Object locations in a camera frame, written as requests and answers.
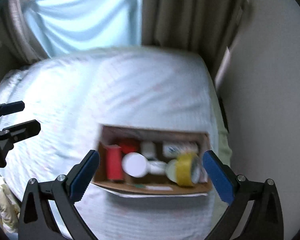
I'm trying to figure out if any yellow tape roll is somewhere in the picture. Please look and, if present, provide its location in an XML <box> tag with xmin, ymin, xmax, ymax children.
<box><xmin>175</xmin><ymin>153</ymin><xmax>201</xmax><ymax>187</ymax></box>

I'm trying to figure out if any red carton box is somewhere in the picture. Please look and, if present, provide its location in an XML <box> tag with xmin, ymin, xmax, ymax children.
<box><xmin>106</xmin><ymin>145</ymin><xmax>124</xmax><ymax>181</ymax></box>

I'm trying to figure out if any red lid small jar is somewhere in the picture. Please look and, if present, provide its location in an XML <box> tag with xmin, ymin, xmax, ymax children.
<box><xmin>119</xmin><ymin>138</ymin><xmax>140</xmax><ymax>154</ymax></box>

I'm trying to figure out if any green white jar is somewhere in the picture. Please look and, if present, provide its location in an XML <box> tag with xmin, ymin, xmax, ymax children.
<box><xmin>121</xmin><ymin>152</ymin><xmax>148</xmax><ymax>178</ymax></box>

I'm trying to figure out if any white tube bottle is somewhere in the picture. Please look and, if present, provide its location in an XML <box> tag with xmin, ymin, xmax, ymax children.
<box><xmin>162</xmin><ymin>141</ymin><xmax>199</xmax><ymax>158</ymax></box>

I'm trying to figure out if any white earbuds case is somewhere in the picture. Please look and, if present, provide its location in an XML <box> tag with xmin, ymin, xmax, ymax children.
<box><xmin>141</xmin><ymin>141</ymin><xmax>157</xmax><ymax>160</ymax></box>

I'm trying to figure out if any pale green lid jar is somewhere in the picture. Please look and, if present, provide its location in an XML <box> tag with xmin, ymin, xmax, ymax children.
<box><xmin>165</xmin><ymin>159</ymin><xmax>177</xmax><ymax>183</ymax></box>

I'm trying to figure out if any white black hair mask jar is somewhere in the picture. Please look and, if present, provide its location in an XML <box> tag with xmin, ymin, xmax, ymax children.
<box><xmin>148</xmin><ymin>160</ymin><xmax>167</xmax><ymax>176</ymax></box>

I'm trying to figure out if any grey curtain left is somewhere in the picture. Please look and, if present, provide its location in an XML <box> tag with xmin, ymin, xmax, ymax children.
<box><xmin>2</xmin><ymin>0</ymin><xmax>48</xmax><ymax>64</ymax></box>

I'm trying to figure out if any cardboard box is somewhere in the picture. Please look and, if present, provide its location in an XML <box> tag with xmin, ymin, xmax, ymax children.
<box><xmin>92</xmin><ymin>125</ymin><xmax>212</xmax><ymax>197</ymax></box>

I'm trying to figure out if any light blue curtain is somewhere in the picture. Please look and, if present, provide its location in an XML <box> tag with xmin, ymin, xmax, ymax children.
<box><xmin>24</xmin><ymin>0</ymin><xmax>142</xmax><ymax>57</ymax></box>

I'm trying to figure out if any brown curtain right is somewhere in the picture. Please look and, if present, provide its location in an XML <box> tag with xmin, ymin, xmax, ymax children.
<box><xmin>141</xmin><ymin>0</ymin><xmax>247</xmax><ymax>76</ymax></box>

